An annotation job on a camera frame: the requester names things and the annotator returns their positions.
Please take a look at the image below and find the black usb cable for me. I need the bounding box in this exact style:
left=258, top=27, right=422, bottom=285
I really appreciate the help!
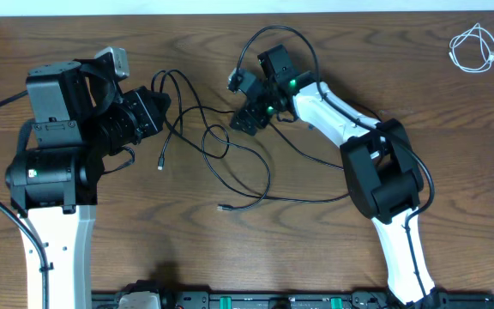
left=167, top=105, right=351, bottom=203
left=150, top=69, right=273, bottom=212

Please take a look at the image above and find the white usb cable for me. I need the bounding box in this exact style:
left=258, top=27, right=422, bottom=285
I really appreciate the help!
left=448, top=22, right=494, bottom=74

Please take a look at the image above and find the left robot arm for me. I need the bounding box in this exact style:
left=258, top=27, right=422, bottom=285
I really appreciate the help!
left=6, top=57, right=171, bottom=308

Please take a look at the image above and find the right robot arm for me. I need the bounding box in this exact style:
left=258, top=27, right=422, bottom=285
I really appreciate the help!
left=228, top=45, right=435, bottom=308

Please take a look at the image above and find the black right camera cable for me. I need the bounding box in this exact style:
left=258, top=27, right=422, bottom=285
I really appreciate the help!
left=234, top=25, right=436, bottom=301

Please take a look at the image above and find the black camera cable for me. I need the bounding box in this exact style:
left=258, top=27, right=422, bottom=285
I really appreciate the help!
left=234, top=25, right=436, bottom=301
left=0, top=89, right=55, bottom=309

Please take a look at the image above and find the black left camera cable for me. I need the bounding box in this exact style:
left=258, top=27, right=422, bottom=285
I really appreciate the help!
left=0, top=89, right=55, bottom=309

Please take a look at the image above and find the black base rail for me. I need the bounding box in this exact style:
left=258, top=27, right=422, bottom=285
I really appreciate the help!
left=92, top=281, right=494, bottom=309

